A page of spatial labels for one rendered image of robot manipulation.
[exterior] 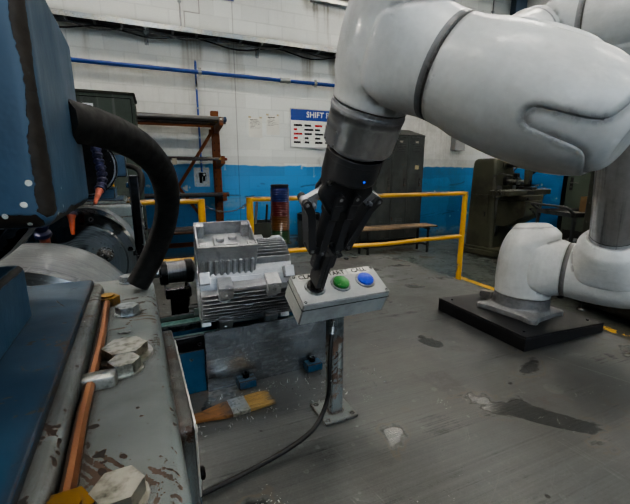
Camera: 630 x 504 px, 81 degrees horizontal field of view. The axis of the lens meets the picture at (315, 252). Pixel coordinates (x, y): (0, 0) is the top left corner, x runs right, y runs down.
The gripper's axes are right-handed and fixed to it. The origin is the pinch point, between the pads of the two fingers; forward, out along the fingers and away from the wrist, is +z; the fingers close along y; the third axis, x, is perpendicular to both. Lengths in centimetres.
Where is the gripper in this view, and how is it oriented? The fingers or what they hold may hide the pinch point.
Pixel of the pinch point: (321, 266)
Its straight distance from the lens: 59.2
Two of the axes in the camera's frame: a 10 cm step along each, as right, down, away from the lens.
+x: 3.8, 6.4, -6.7
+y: -9.0, 0.9, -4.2
